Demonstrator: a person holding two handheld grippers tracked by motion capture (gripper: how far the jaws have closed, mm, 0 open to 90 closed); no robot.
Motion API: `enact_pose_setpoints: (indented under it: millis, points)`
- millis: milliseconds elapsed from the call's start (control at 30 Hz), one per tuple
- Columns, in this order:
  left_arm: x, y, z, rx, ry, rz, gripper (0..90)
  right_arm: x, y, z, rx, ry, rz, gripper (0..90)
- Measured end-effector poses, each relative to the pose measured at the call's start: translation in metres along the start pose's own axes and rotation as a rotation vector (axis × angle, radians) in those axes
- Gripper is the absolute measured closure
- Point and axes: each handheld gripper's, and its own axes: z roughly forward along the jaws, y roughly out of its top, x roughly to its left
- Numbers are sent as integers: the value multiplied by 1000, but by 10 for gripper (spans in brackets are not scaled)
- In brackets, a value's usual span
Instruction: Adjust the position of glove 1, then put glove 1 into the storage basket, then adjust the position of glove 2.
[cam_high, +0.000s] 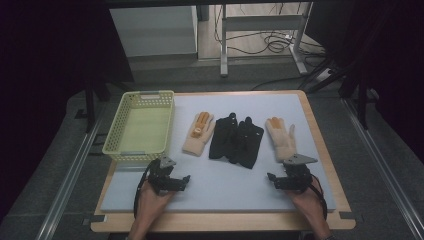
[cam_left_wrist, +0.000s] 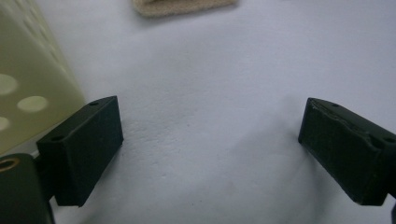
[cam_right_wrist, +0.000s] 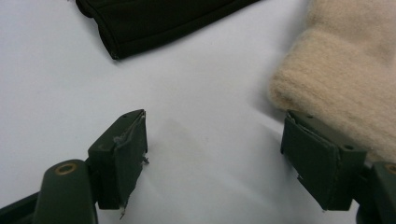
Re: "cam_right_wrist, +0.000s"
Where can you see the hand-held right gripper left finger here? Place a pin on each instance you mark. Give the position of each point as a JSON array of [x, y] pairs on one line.
[[118, 174]]

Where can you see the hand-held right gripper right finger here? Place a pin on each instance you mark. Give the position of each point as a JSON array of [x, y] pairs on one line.
[[317, 161]]

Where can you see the black glove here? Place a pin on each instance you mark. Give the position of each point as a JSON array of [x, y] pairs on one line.
[[155, 21]]

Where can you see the plain beige knitted glove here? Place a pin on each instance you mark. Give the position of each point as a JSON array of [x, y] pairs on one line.
[[342, 71]]

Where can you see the white foam mat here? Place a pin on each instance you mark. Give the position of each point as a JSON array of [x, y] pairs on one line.
[[202, 124]]

